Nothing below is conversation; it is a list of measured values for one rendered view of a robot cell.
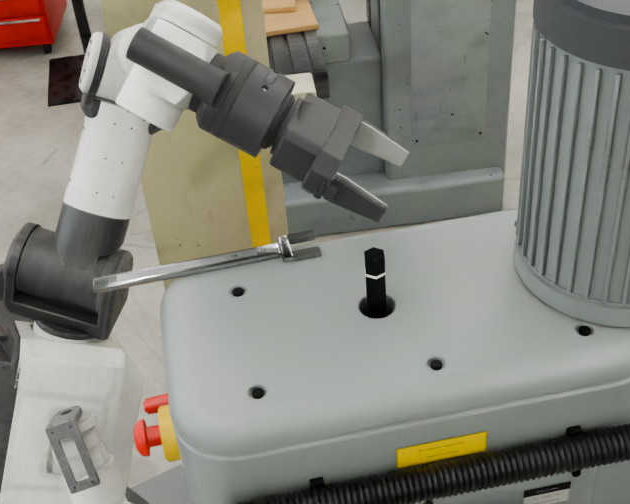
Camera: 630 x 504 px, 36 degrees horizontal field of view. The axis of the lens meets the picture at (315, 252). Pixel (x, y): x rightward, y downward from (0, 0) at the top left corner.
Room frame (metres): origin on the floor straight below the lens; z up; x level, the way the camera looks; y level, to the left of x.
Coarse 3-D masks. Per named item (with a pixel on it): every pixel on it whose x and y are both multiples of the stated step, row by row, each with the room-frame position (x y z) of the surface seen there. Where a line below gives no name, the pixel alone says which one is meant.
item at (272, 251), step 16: (288, 240) 0.83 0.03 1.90; (304, 240) 0.83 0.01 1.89; (208, 256) 0.81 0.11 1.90; (224, 256) 0.81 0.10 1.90; (240, 256) 0.81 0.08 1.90; (256, 256) 0.81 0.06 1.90; (272, 256) 0.81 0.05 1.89; (288, 256) 0.80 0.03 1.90; (304, 256) 0.80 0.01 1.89; (320, 256) 0.80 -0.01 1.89; (128, 272) 0.80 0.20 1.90; (144, 272) 0.80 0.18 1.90; (160, 272) 0.79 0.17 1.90; (176, 272) 0.79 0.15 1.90; (192, 272) 0.79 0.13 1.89; (96, 288) 0.78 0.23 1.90; (112, 288) 0.78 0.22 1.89
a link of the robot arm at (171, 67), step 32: (160, 32) 0.89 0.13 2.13; (160, 64) 0.84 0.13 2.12; (192, 64) 0.83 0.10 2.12; (224, 64) 0.86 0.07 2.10; (256, 64) 0.88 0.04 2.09; (128, 96) 0.86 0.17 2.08; (160, 96) 0.85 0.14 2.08; (192, 96) 0.85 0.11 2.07; (224, 96) 0.84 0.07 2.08; (160, 128) 0.85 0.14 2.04
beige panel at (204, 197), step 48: (144, 0) 2.40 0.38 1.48; (192, 0) 2.41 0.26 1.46; (240, 0) 2.43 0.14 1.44; (240, 48) 2.42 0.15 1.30; (192, 144) 2.40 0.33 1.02; (144, 192) 2.38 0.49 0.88; (192, 192) 2.40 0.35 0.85; (240, 192) 2.42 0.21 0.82; (192, 240) 2.40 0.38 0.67; (240, 240) 2.42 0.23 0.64
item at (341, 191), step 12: (336, 180) 0.78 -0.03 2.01; (348, 180) 0.78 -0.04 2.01; (324, 192) 0.77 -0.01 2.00; (336, 192) 0.77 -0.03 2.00; (348, 192) 0.77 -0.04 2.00; (360, 192) 0.77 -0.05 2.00; (336, 204) 0.78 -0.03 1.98; (348, 204) 0.77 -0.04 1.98; (360, 204) 0.77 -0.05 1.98; (372, 204) 0.76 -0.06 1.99; (384, 204) 0.77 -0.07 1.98; (372, 216) 0.76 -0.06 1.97
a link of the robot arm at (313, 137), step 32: (256, 96) 0.84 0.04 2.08; (288, 96) 0.86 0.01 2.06; (224, 128) 0.83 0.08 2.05; (256, 128) 0.82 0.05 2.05; (288, 128) 0.82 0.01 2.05; (320, 128) 0.83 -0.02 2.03; (352, 128) 0.84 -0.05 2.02; (288, 160) 0.81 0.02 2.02; (320, 160) 0.79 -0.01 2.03; (320, 192) 0.78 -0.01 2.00
